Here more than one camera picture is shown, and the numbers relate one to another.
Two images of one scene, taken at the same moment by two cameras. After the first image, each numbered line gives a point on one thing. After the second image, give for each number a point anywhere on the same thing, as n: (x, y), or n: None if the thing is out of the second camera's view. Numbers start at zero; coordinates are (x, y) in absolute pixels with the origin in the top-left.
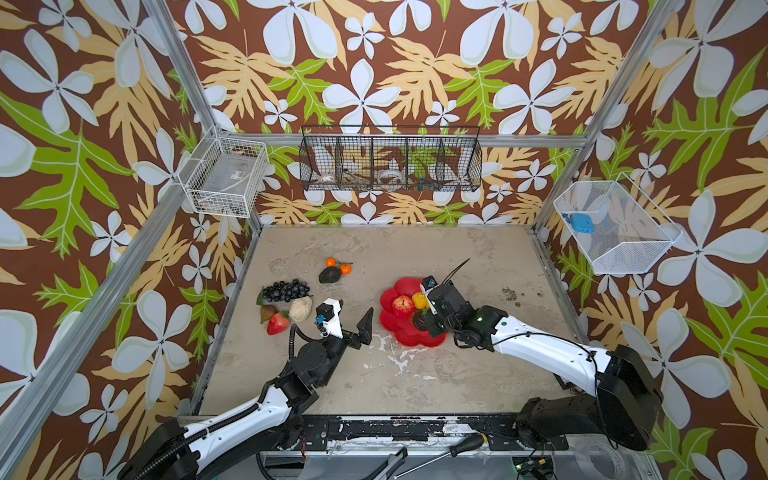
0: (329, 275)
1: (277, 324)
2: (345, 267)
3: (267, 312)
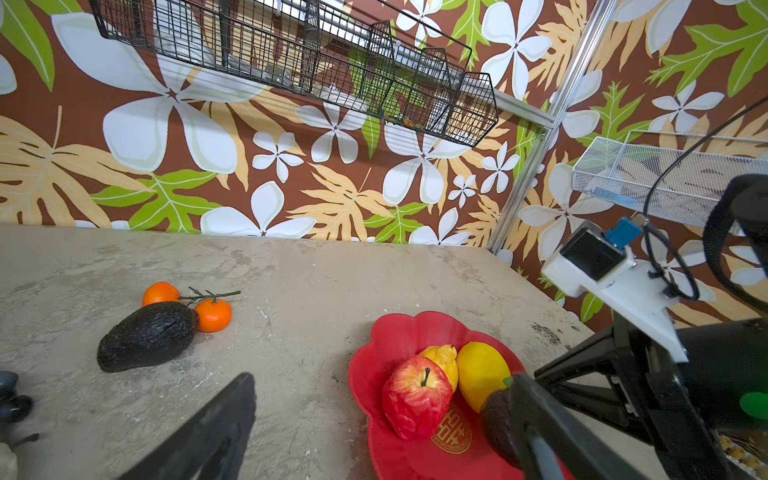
0: (146, 335)
1: None
2: (214, 315)
3: None
